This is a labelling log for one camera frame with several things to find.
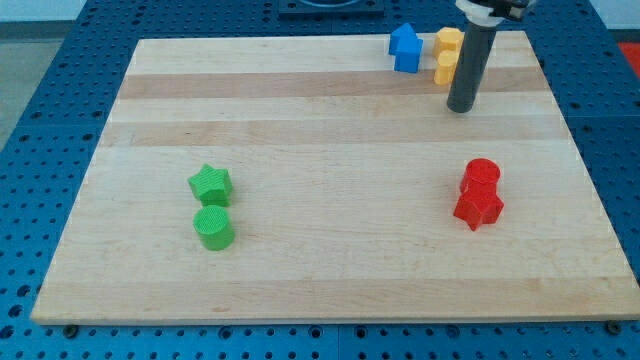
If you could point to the grey cylindrical pointer rod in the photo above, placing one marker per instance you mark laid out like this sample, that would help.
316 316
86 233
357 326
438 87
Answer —
476 48

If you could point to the red star block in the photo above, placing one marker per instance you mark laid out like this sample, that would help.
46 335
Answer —
478 208

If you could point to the yellow cylinder block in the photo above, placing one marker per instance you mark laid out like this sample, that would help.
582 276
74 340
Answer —
446 66

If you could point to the red cylinder block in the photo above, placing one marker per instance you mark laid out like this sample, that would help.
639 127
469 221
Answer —
480 175

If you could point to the blue pentagon block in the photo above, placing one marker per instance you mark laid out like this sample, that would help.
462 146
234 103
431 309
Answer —
403 32

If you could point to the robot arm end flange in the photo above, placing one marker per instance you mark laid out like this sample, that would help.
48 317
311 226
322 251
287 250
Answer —
490 13

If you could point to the yellow hexagon block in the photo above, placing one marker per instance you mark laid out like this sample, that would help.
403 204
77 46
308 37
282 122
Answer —
448 39

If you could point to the green star block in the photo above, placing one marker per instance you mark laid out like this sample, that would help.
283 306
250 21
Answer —
211 186

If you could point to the green cylinder block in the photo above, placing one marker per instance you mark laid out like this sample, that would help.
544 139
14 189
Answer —
213 227

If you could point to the blue cube block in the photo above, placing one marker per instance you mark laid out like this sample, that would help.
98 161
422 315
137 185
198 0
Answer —
408 55

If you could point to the light wooden board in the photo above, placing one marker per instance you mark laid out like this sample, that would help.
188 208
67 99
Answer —
345 177

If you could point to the red object at edge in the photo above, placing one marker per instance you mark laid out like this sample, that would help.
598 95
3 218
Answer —
631 51

